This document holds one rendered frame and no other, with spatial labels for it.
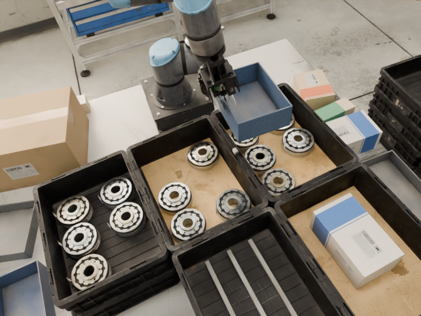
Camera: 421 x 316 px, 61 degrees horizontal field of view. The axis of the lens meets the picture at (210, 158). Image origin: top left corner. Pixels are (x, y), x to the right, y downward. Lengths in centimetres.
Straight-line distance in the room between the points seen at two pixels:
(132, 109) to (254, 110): 76
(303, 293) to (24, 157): 101
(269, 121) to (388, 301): 53
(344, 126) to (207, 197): 57
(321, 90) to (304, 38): 166
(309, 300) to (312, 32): 253
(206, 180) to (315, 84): 65
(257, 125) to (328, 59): 208
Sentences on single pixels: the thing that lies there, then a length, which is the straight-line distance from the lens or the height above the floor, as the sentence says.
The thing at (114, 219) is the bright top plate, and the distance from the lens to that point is 113.
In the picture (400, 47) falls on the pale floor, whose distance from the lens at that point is 320.
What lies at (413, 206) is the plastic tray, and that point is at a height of 70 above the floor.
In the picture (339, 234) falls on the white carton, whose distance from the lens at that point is 99.
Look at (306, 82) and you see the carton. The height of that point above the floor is 78.
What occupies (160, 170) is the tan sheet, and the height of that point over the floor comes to 83.
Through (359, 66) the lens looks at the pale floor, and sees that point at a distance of 293.
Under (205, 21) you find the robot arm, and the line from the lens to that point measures 74.
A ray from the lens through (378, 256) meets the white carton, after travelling 99.
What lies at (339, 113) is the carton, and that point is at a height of 76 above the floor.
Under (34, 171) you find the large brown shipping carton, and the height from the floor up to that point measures 78.
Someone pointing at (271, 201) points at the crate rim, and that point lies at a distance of 100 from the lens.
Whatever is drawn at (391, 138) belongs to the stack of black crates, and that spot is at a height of 30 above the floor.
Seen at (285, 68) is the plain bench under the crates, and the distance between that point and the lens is 174.
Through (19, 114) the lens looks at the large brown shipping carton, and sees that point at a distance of 153.
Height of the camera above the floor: 179
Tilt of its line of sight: 52 degrees down
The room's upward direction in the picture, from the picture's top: 10 degrees counter-clockwise
